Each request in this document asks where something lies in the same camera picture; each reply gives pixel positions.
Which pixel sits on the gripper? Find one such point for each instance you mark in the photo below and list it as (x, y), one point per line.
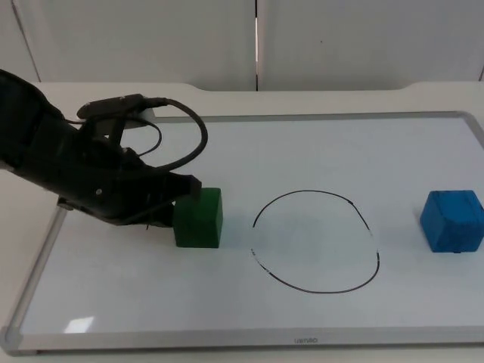
(113, 189)

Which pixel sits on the green cube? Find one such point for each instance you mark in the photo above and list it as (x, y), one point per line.
(198, 223)

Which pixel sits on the grey-framed whiteboard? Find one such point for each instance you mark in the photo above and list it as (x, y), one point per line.
(302, 159)

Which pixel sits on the blue cube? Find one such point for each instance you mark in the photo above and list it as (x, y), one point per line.
(452, 221)

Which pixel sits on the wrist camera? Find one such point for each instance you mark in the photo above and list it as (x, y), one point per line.
(113, 107)

